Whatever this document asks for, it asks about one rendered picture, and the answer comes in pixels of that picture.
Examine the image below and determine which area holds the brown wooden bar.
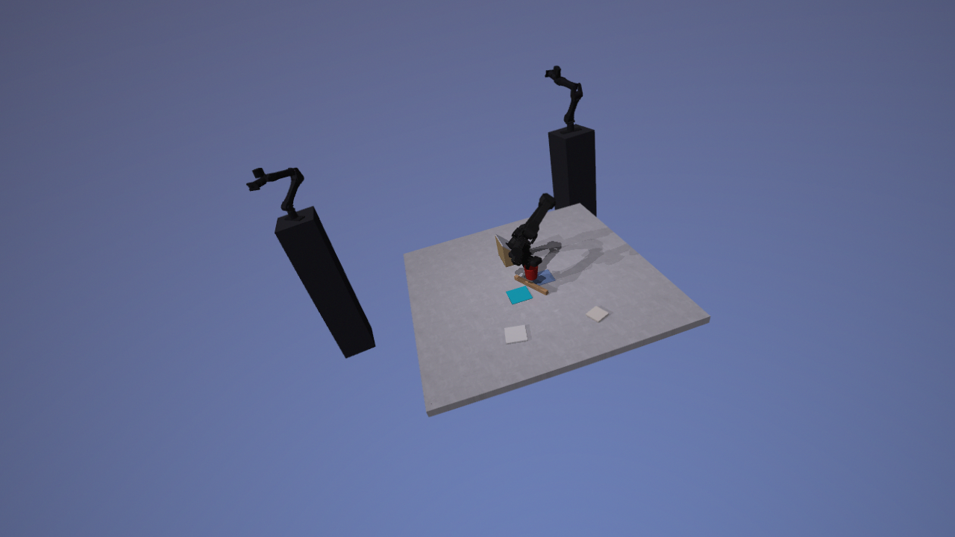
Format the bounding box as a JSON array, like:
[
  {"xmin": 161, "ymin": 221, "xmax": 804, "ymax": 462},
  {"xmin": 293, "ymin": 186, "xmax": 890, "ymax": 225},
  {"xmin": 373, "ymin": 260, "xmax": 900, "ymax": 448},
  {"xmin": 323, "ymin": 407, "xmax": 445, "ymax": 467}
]
[{"xmin": 514, "ymin": 275, "xmax": 548, "ymax": 295}]

